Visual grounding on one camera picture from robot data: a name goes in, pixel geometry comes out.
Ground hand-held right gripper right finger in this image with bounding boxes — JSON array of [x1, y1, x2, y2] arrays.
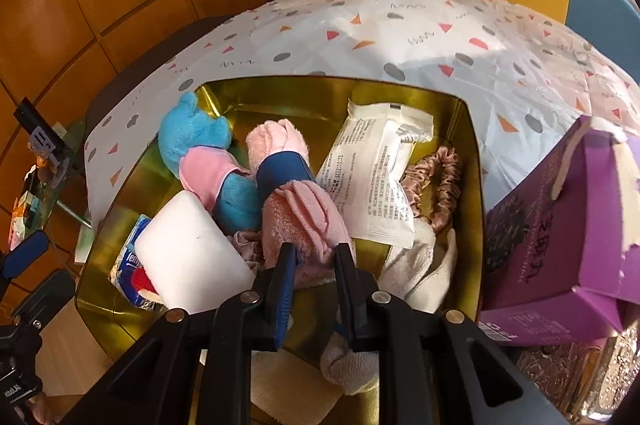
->
[[334, 242, 553, 425]]

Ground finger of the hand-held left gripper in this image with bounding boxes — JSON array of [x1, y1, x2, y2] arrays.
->
[[12, 270, 76, 331], [0, 229, 51, 282]]

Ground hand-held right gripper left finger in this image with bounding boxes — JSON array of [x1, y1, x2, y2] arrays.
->
[[87, 242, 298, 425]]

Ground brown satin scrunchie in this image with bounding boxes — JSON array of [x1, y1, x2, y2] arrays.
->
[[231, 230, 266, 276]]

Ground pink towel with blue band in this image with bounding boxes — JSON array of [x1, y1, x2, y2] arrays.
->
[[245, 119, 357, 288]]

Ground white socks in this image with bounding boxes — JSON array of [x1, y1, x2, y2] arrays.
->
[[320, 219, 458, 397]]

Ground blue tissue packet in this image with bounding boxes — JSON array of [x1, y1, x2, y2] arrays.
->
[[109, 214, 168, 312]]

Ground red fuzzy sock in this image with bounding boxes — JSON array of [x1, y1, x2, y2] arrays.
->
[[131, 267, 161, 301]]

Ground beige sock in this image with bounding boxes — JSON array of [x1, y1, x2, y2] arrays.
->
[[250, 347, 361, 425]]

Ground white sponge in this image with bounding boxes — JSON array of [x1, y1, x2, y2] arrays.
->
[[136, 191, 257, 310]]

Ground white wipes packet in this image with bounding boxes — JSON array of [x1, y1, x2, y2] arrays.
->
[[316, 100, 435, 250]]

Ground pink satin scrunchie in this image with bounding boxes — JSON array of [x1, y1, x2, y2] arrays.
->
[[404, 146, 462, 235]]

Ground blue and pink plush toy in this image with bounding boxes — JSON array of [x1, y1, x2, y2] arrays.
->
[[159, 91, 262, 233]]

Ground gold tin box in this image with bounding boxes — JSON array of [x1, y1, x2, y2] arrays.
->
[[74, 76, 485, 425]]

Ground person's left hand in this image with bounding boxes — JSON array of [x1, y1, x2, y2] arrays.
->
[[27, 392, 56, 425]]

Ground glass side table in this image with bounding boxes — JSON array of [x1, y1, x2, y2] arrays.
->
[[10, 97, 93, 236]]

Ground purple tissue box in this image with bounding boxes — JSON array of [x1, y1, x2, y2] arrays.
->
[[477, 115, 640, 347]]

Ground silver ornate tissue box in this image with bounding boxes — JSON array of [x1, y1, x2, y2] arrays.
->
[[500, 330, 640, 425]]

